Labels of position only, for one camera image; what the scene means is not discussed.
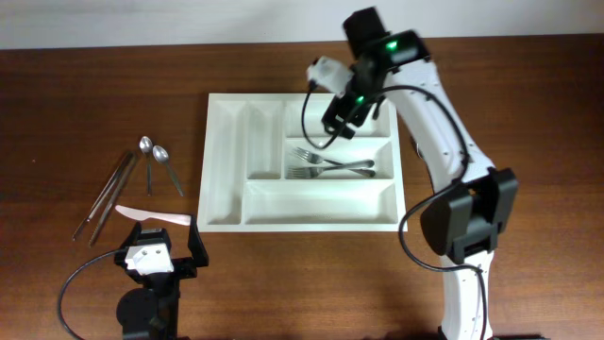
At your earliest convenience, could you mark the steel fork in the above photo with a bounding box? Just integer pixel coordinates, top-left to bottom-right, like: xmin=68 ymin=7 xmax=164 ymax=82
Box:
xmin=287 ymin=160 xmax=375 ymax=179
xmin=292 ymin=147 xmax=376 ymax=178

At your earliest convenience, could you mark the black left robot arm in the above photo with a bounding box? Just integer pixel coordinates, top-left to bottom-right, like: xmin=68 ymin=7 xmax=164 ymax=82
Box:
xmin=114 ymin=215 xmax=209 ymax=339

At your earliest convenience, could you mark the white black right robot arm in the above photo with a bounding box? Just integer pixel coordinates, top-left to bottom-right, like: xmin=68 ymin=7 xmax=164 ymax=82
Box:
xmin=307 ymin=7 xmax=519 ymax=339

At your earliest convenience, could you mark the pink plastic knife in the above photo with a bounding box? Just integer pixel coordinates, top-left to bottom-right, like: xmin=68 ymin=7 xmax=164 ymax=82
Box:
xmin=115 ymin=205 xmax=193 ymax=226

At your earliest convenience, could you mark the small steel teaspoon right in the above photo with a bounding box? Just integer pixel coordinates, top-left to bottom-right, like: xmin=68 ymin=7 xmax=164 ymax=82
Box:
xmin=152 ymin=145 xmax=184 ymax=196

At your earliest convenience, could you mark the small steel teaspoon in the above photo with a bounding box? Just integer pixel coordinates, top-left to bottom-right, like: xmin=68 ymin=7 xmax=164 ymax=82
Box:
xmin=152 ymin=145 xmax=184 ymax=196
xmin=139 ymin=136 xmax=153 ymax=196

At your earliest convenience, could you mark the small steel teaspoon left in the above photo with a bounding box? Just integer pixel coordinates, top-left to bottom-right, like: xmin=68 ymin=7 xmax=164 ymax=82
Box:
xmin=139 ymin=136 xmax=153 ymax=196

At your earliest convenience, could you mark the white plastic cutlery tray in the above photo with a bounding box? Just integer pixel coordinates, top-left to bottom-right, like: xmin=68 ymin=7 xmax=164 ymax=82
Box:
xmin=197 ymin=93 xmax=406 ymax=232

